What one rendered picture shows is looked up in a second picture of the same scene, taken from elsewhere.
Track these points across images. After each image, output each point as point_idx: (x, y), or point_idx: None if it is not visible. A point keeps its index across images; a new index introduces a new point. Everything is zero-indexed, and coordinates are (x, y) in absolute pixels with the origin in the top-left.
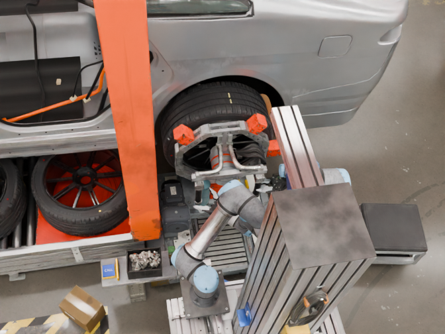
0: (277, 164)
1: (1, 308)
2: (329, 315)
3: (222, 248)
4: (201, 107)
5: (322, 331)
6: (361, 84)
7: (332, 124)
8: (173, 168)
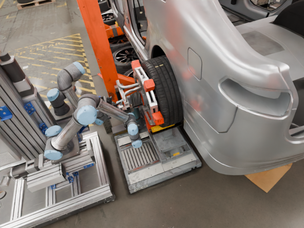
0: (210, 178)
1: (102, 94)
2: (44, 174)
3: (135, 155)
4: (149, 59)
5: (35, 172)
6: (213, 132)
7: (202, 156)
8: (182, 125)
